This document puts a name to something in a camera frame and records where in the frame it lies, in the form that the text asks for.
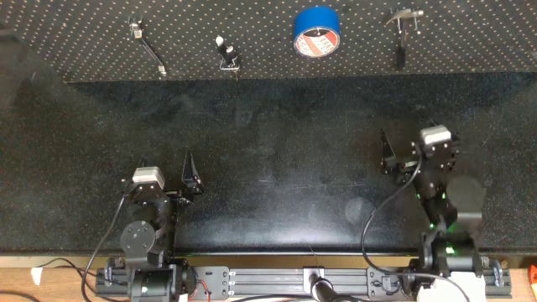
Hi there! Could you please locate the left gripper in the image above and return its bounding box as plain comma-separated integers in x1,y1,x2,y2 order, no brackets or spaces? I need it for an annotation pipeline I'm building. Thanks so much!
137,150,206,206

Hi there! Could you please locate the thin black cable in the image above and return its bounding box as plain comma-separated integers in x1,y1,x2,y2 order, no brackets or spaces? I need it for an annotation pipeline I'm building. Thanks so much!
0,257,98,302

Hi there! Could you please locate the double metal hook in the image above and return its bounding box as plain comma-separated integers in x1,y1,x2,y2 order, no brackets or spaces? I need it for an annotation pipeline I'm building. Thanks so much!
388,7,422,36

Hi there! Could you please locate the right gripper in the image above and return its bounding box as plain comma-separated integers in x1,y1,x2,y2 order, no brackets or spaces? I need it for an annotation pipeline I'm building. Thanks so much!
378,118,441,186

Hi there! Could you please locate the roll of blue tape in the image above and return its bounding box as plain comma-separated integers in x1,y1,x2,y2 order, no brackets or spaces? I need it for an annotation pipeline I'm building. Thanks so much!
292,5,342,60

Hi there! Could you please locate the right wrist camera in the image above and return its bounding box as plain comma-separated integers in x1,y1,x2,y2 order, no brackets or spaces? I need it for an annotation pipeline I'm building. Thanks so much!
420,124,454,146

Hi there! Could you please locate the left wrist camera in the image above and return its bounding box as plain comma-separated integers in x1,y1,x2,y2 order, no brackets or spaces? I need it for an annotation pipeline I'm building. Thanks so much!
131,165,166,190

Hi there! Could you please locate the hammer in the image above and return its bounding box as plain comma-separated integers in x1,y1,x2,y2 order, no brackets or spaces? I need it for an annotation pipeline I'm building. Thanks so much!
384,8,425,71

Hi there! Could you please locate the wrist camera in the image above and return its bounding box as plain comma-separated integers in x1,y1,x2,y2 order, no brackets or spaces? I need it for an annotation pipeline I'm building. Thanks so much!
420,124,454,146
131,165,166,190

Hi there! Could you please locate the mounting rail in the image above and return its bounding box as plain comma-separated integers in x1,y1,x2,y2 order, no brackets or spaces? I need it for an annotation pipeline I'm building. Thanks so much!
95,256,514,302

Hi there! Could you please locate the black pegboard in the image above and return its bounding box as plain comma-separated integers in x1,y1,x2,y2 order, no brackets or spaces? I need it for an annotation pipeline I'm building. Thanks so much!
0,0,537,83

